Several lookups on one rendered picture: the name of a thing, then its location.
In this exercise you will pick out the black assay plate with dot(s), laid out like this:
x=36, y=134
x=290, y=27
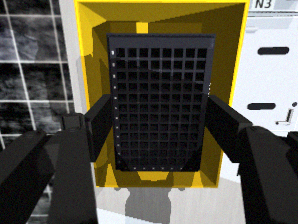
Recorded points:
x=159, y=126

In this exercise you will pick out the yellow bin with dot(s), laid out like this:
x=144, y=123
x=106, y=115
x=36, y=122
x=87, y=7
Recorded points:
x=95, y=18

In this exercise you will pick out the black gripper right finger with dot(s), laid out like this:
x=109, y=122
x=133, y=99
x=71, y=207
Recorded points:
x=269, y=183

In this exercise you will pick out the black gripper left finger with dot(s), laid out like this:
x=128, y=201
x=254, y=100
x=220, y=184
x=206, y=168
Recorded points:
x=29, y=162

